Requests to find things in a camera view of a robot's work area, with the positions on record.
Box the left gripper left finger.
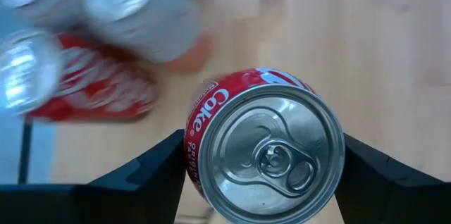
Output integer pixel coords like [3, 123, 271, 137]
[0, 129, 187, 224]

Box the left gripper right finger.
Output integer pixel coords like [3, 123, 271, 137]
[333, 132, 451, 224]

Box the red Coke can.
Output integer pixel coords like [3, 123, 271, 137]
[0, 28, 159, 123]
[183, 68, 347, 224]

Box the orange and silver seltzer can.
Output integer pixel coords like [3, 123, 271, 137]
[81, 0, 215, 74]

